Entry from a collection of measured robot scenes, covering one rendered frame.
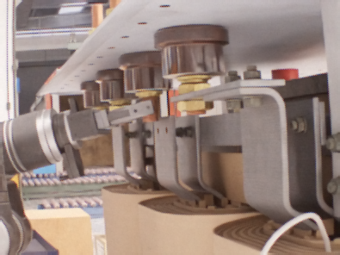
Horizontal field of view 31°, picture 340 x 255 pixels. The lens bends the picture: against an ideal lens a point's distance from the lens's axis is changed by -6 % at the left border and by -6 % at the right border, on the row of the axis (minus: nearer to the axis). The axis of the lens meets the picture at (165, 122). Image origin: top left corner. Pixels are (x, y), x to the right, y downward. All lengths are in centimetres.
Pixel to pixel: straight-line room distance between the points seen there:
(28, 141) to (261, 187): 54
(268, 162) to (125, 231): 80
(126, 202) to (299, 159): 77
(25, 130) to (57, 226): 119
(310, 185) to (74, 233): 168
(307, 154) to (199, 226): 34
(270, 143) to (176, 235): 38
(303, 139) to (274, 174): 6
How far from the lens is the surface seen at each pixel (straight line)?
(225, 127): 101
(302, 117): 74
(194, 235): 103
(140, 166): 156
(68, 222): 233
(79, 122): 113
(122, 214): 149
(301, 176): 76
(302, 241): 74
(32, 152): 117
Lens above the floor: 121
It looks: 1 degrees up
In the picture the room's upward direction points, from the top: 3 degrees counter-clockwise
